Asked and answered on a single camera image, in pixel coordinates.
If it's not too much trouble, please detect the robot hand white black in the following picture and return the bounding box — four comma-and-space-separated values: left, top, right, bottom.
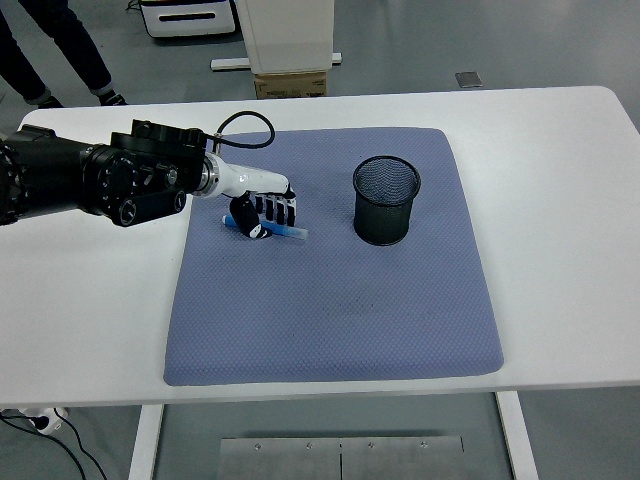
217, 158, 299, 243

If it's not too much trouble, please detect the blue marker with clear cap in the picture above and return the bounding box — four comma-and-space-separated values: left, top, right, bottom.
221, 213, 310, 243

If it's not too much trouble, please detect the black mesh pen holder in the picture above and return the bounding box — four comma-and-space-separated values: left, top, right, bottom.
352, 154, 423, 247

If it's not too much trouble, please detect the brown cardboard box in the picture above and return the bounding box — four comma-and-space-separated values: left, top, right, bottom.
253, 71, 329, 101

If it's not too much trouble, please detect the blue-grey textured mat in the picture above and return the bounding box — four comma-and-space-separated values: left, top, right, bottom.
163, 127, 505, 387

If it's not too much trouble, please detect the white appliance with dark slot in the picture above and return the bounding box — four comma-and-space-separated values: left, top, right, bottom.
138, 0, 238, 39

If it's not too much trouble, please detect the person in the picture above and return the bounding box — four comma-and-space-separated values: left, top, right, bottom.
0, 0, 129, 110

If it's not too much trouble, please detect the grey metal plate with screws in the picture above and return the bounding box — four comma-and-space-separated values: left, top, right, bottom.
219, 435, 466, 480

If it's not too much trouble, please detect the white table leg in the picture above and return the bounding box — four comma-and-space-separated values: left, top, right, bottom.
126, 403, 166, 480
495, 390, 541, 480

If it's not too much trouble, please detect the white power strip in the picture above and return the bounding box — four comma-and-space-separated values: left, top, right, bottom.
17, 405, 69, 435

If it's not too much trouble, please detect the black floor cable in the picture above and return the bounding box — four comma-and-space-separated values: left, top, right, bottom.
0, 409, 109, 480

